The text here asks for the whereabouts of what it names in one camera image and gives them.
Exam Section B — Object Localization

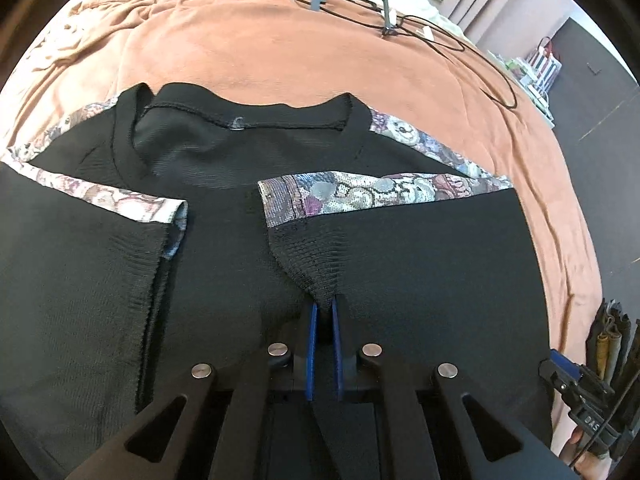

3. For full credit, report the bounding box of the dark folded garment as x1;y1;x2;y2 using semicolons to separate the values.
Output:
594;297;610;376

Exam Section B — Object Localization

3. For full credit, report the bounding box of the white nightstand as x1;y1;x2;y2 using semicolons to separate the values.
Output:
487;50;557;128

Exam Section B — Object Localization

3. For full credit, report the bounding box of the black cable on bed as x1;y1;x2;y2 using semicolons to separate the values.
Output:
289;0;519;109

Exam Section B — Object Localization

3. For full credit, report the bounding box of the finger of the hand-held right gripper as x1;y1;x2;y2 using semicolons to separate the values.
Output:
537;359;571;392
549;351;583;378

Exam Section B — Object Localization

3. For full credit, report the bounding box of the brown blanket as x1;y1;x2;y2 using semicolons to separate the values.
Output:
0;0;601;471

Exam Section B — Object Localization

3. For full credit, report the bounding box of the black shirt with patterned trim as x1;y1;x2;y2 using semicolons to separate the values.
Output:
0;80;556;480

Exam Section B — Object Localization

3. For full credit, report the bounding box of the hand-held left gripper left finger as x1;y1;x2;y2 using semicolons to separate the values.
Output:
65;301;321;480

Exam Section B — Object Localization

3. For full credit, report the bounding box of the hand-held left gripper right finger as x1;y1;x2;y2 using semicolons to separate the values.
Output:
330;296;583;480

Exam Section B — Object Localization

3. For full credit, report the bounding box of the person's right hand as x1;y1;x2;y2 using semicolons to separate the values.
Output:
565;425;601;476

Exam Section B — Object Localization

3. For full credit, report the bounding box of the red striped bag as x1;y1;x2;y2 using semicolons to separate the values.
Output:
525;37;560;93

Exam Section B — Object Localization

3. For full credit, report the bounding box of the brown folded garment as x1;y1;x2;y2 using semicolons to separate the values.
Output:
604;300;625;386

